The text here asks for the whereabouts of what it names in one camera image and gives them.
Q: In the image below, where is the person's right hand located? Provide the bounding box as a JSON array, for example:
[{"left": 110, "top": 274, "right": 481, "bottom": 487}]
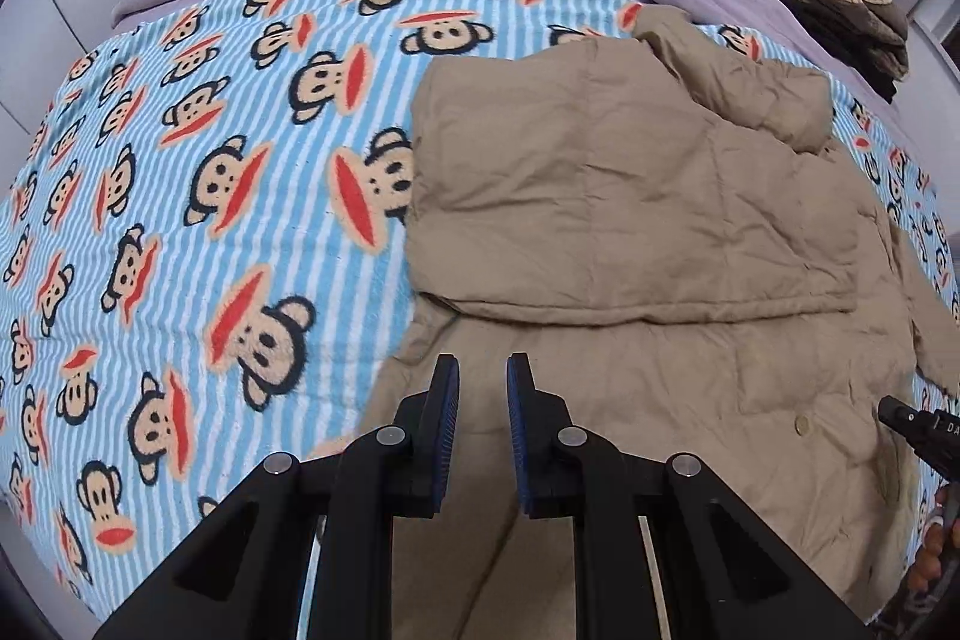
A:
[{"left": 909, "top": 481, "right": 960, "bottom": 607}]

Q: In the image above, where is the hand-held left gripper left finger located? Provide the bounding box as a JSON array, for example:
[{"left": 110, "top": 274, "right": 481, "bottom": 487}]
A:
[{"left": 94, "top": 355, "right": 460, "bottom": 640}]

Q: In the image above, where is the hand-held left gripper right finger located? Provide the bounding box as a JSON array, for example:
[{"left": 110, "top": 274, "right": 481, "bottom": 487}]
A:
[{"left": 506, "top": 353, "right": 875, "bottom": 640}]

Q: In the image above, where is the monkey print striped blanket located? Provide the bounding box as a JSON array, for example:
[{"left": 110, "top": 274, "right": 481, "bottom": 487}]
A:
[{"left": 0, "top": 0, "right": 960, "bottom": 618}]

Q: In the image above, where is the dark folded clothes pile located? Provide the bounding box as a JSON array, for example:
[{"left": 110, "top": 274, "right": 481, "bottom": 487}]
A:
[{"left": 752, "top": 0, "right": 910, "bottom": 103}]

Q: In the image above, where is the beige padded jacket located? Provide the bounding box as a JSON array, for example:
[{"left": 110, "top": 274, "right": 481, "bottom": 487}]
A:
[{"left": 307, "top": 4, "right": 960, "bottom": 640}]

